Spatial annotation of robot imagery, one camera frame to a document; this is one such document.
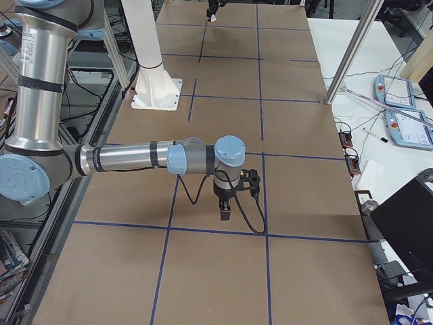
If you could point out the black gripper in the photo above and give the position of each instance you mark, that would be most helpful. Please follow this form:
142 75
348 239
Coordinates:
222 193
212 5

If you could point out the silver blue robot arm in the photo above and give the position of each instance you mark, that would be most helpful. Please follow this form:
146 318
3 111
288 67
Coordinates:
36 161

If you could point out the blue tape strip lengthwise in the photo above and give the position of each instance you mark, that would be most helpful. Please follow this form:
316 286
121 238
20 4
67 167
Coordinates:
262 136

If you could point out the orange black connector lower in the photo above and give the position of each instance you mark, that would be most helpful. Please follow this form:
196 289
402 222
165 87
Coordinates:
352 163

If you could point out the orange black connector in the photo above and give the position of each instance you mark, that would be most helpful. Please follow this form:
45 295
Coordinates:
352 163
345 139

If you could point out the orange black connector upper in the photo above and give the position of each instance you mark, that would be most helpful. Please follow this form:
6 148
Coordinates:
345 139

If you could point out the grey metal knob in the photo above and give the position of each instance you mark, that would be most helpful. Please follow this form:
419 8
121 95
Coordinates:
368 207

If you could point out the white folded paper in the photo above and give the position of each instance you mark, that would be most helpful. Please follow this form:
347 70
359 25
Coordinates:
370 176

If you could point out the blue tape strip crosswise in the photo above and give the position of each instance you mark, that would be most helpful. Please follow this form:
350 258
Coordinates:
186 229

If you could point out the black marker pen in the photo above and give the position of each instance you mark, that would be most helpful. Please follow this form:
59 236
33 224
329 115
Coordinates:
382 139

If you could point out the black monitor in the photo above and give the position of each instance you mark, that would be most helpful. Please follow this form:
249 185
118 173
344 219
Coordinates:
405 221

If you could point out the teach pendant lower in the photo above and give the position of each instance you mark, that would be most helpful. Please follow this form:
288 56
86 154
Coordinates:
406 132

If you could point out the teach pendant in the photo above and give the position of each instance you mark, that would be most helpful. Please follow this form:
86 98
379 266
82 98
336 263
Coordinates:
406 132
394 91

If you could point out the teach pendant upper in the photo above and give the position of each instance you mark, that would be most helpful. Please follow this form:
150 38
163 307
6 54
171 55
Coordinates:
394 91

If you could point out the thin metal rod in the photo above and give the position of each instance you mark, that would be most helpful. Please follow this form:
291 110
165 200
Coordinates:
383 105

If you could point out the stack of magazines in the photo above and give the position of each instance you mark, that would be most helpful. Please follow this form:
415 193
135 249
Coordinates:
14 263

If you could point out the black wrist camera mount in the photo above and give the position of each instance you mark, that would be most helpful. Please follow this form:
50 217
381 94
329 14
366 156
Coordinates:
249 181

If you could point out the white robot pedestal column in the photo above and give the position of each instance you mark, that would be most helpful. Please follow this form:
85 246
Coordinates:
154 89

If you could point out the aluminium frame post right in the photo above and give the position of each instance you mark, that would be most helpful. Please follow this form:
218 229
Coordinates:
354 45

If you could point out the aluminium frame rail left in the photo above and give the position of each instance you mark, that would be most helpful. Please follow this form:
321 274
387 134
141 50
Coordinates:
41 227

